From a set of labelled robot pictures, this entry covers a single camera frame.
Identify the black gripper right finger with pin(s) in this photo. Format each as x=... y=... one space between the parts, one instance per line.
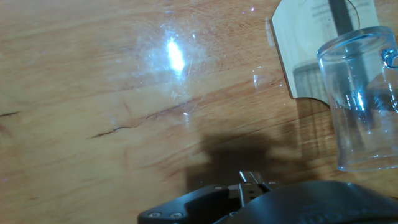
x=267 y=185

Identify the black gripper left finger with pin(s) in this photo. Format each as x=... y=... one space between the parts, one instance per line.
x=192 y=207

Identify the wooden cup rack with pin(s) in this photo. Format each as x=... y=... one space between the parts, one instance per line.
x=301 y=46

